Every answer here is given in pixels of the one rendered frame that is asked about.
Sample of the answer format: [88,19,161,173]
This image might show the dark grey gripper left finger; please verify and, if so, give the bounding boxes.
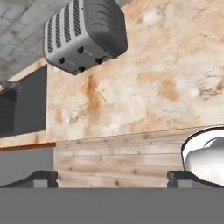
[0,170,59,189]

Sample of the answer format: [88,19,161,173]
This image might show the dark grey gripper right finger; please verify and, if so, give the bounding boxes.
[167,171,224,189]

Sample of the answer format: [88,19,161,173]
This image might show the grey cabinet front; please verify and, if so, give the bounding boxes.
[0,146,55,187]

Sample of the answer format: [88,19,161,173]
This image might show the wooden cabinet front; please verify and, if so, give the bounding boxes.
[52,125,211,188]

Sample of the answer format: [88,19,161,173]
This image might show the grey sink tap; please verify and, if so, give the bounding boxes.
[0,80,23,95]

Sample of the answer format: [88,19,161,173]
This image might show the grey toaster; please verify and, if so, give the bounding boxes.
[43,0,129,76]

